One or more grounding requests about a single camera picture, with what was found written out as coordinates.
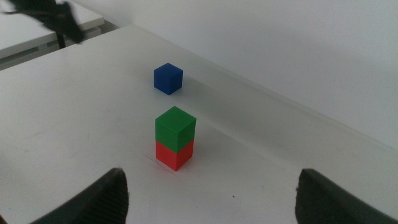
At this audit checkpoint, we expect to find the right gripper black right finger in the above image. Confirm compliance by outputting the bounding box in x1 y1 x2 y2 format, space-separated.
294 168 398 224

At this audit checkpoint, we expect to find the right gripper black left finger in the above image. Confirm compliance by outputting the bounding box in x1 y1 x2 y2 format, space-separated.
29 167 130 224

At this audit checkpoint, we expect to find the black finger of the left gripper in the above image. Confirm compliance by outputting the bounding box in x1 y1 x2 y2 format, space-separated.
57 30 67 50
67 20 85 44

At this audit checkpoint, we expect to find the red cube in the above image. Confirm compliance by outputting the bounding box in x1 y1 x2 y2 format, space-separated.
155 139 195 172

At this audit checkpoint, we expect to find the blue cube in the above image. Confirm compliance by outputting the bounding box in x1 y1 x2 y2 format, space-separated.
154 62 183 96

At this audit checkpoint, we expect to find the green cube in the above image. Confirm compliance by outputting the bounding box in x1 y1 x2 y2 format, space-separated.
154 105 197 154

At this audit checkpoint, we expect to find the white side table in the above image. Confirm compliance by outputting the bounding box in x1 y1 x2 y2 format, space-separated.
0 0 105 63

